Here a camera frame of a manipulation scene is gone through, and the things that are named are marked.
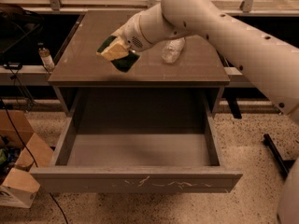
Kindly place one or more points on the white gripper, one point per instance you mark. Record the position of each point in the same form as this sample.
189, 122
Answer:
132, 34

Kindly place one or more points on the green and yellow sponge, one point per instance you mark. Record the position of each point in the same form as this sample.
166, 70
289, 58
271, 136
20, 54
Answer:
125, 64

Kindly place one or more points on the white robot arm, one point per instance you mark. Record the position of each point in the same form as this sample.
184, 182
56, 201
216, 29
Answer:
267, 62

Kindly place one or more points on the grey cabinet with glossy top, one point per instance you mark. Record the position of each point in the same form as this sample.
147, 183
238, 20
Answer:
198, 65

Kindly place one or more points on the grey open drawer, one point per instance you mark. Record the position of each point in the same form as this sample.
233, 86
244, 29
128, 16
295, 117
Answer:
138, 141

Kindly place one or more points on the clear plastic water bottle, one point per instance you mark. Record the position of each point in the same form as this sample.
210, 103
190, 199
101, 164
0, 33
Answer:
172, 50

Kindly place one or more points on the small bottle on ledge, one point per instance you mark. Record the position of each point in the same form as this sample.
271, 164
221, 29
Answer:
45, 56

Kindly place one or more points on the black equipment at left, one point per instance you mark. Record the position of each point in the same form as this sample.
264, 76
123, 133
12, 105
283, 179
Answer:
15, 24

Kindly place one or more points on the black clamp on ledge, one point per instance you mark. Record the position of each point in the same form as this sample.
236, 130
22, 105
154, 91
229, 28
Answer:
13, 66

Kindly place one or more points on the brown cardboard box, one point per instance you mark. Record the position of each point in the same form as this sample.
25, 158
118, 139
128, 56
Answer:
20, 146

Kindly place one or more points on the black metal stand base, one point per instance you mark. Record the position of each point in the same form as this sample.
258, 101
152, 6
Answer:
284, 166

